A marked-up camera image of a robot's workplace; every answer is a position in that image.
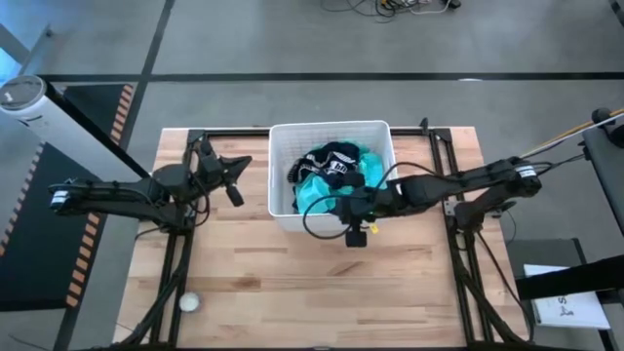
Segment black padded seat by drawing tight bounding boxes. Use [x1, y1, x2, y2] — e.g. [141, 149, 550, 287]
[579, 106, 624, 225]

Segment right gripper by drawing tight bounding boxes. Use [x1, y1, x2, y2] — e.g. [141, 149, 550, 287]
[334, 171, 406, 249]

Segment tangled floor cables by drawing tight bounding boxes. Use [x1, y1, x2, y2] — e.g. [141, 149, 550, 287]
[319, 0, 462, 20]

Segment black garment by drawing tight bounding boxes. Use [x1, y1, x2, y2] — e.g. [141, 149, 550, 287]
[287, 140, 365, 189]

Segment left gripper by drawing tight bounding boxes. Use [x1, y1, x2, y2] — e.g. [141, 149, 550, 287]
[192, 139, 254, 208]

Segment white tower fan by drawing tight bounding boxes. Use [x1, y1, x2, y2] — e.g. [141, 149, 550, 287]
[0, 73, 147, 184]

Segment orange rod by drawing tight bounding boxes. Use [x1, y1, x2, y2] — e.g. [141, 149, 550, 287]
[535, 107, 624, 153]

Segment white paper booklet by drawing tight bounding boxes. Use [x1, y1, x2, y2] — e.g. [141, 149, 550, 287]
[523, 262, 611, 331]

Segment black flat bar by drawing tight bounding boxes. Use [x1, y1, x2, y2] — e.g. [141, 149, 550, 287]
[515, 253, 624, 301]

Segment black aluminium table frame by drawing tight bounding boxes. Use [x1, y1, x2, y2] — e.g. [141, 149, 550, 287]
[114, 126, 532, 351]

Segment small white ball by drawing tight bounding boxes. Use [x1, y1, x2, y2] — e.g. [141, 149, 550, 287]
[177, 291, 202, 313]

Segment black orange-striped floor mat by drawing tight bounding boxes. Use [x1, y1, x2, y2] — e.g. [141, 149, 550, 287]
[0, 82, 136, 313]

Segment grey metal post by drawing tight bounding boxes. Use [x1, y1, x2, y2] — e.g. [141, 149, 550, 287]
[0, 22, 53, 67]

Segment white plastic laundry basket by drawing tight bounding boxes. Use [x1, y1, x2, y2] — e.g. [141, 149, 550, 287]
[266, 120, 399, 234]

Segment teal garment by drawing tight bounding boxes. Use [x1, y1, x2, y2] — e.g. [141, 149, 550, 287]
[292, 140, 391, 215]

